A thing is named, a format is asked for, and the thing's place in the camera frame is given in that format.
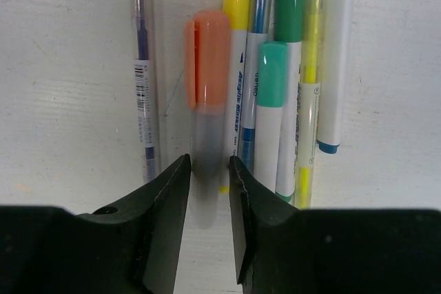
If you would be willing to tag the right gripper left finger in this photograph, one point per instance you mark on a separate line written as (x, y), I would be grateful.
(131, 245)

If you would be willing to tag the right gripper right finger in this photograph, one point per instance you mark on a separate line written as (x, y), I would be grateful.
(281, 249)

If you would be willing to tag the orange cap highlighter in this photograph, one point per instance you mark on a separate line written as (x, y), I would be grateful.
(207, 41)

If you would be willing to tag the white blue cap marker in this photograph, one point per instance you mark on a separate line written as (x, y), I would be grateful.
(337, 21)

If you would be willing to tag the teal cap marker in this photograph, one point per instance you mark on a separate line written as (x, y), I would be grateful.
(269, 108)

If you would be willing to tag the green cap marker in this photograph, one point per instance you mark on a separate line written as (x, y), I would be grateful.
(289, 29)

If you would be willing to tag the yellow clear pen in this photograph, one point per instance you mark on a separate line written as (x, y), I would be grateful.
(309, 100)

